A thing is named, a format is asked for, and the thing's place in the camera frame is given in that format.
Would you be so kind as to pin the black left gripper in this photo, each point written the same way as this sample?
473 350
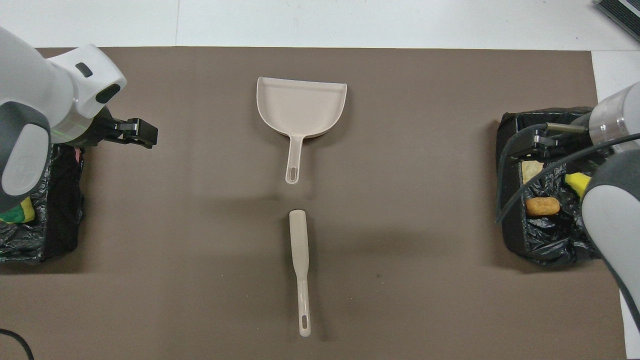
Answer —
97 129

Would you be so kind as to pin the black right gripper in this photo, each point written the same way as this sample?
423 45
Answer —
550 141

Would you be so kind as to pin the golden croissant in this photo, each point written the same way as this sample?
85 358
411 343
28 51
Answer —
531 171

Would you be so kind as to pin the brown bread roll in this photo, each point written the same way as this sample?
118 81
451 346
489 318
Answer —
543 206

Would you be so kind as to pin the green yellow sponge piece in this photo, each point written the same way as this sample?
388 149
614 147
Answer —
22 212

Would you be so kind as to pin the beige plastic dustpan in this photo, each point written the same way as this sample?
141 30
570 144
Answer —
300 105

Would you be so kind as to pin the beige hand brush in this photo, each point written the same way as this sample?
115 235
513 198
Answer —
299 245

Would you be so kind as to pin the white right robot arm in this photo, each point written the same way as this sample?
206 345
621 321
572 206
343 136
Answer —
615 215

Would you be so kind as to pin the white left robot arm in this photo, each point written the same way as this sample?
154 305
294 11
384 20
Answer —
30 115

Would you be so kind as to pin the black bag lined bin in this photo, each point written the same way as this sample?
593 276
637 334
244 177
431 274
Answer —
550 240
60 210

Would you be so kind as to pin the brown table mat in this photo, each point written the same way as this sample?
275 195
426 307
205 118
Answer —
200 275

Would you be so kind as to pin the black ribbed object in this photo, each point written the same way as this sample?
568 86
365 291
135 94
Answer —
622 15

